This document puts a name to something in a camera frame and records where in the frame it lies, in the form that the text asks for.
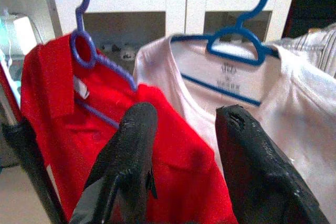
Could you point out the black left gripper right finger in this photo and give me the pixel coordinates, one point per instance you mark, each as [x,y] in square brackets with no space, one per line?
[257,176]

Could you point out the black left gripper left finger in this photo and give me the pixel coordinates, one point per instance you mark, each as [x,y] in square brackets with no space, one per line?
[126,161]

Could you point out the red polo shirt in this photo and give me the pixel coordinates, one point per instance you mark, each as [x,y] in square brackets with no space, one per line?
[183,161]

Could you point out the white t-shirt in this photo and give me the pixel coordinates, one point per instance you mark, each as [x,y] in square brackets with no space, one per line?
[288,119]

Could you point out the black rack pole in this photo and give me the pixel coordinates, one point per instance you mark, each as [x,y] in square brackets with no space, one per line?
[34,161]

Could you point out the grey striped shirt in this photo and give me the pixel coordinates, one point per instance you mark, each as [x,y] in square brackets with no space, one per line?
[315,45]

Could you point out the white glass-door cabinet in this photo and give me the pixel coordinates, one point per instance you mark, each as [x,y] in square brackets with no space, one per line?
[176,6]

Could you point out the white plastic device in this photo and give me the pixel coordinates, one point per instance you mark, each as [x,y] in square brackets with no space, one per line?
[23,32]

